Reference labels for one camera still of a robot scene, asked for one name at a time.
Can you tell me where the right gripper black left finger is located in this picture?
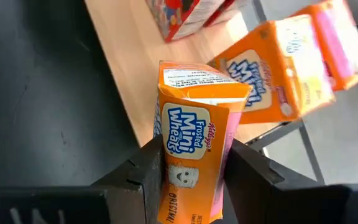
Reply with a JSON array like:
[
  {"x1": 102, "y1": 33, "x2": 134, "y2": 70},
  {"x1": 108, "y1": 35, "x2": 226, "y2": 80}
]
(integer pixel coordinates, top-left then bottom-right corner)
[{"x1": 90, "y1": 134, "x2": 164, "y2": 224}]

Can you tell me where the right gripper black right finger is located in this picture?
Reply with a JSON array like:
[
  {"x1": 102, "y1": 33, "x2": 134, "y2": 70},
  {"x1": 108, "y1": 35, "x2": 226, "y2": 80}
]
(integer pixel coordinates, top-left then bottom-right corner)
[{"x1": 223, "y1": 139, "x2": 326, "y2": 224}]

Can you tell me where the black table mat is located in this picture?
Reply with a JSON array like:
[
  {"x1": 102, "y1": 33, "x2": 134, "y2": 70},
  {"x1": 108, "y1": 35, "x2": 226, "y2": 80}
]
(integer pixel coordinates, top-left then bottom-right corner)
[{"x1": 0, "y1": 0, "x2": 142, "y2": 189}]

